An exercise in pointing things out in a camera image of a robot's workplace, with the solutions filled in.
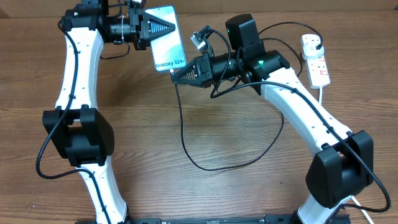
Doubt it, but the black USB charging cable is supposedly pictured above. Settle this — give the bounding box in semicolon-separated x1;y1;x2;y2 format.
169;21;324;172

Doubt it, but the blue Galaxy smartphone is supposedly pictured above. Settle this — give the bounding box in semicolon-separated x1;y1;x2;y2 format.
145;5;187;72

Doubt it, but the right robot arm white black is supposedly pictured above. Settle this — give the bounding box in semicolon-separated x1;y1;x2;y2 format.
172;14;376;223

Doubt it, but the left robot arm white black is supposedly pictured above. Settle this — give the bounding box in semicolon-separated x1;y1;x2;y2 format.
42;1;177;223

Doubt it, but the white charger plug adapter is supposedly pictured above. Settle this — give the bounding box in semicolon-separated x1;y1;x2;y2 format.
302;43;325;60

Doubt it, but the white power strip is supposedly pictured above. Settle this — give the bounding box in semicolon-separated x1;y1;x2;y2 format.
300;34;330;89

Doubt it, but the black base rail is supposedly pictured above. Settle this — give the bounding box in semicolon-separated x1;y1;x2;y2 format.
74;213;352;224

